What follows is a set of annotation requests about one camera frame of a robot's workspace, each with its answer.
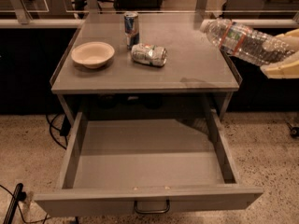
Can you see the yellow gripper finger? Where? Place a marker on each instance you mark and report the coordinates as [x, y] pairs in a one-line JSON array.
[[287, 69], [291, 38]]

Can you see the clear plastic water bottle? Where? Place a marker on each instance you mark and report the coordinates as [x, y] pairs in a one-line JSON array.
[[246, 43]]

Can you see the grey metal cabinet counter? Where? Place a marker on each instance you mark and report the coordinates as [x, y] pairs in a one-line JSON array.
[[192, 65]]

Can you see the open grey top drawer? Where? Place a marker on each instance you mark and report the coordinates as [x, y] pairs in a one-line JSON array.
[[109, 164]]

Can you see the black caster wheel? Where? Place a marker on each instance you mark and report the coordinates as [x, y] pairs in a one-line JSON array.
[[294, 130]]

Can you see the crushed silver can lying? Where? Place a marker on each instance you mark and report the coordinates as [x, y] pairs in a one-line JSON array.
[[149, 54]]

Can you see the upright blue silver can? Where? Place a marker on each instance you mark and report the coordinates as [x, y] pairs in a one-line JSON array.
[[131, 27]]

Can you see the beige paper bowl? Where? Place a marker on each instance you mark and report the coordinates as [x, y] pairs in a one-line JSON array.
[[92, 54]]

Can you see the black metal drawer handle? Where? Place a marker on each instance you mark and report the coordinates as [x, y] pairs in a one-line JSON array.
[[151, 208]]

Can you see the black bar with cable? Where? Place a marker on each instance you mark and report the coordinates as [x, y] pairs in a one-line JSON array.
[[18, 195]]

